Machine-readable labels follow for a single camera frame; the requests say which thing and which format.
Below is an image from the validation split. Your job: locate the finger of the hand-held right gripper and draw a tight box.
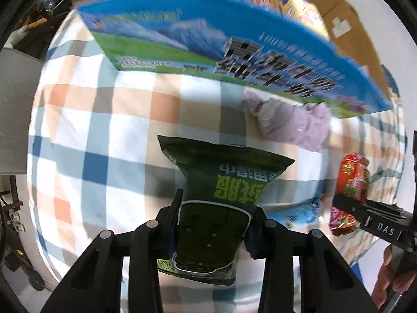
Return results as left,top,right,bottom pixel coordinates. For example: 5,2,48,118
332,194,372,233

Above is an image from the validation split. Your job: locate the brown cardboard box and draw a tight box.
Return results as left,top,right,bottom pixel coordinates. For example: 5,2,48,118
80,0,389,83

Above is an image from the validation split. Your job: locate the red snack packet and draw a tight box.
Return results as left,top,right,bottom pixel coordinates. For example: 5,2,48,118
328,154,371,237

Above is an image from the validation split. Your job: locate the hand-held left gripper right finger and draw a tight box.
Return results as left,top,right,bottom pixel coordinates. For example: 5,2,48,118
245,206,380,313

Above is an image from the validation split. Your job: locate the yellow snack packet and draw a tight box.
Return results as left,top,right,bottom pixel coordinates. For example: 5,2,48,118
279,0,330,41

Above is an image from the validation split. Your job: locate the checked bed sheet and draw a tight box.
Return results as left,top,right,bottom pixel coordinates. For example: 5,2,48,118
27,12,408,313

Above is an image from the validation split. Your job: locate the grey cabinet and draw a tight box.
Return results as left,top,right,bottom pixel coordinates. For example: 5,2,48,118
0,47,47,176

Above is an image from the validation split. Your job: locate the light blue snack packet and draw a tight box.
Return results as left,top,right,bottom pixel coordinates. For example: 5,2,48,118
279,202,322,229

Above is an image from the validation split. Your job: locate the dark green snack packet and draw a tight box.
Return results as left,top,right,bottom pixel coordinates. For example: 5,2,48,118
157,135,296,286

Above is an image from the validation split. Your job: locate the blue printed carton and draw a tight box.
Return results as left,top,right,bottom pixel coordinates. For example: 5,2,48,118
75,0,395,120

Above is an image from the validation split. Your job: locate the person's right hand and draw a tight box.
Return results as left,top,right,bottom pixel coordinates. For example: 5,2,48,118
371,244,417,308

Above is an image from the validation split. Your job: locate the crumpled purple cloth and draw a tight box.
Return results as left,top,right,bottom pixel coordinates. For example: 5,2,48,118
242,91,332,152

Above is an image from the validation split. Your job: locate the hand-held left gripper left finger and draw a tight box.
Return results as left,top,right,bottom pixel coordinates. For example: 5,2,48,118
42,189,183,313

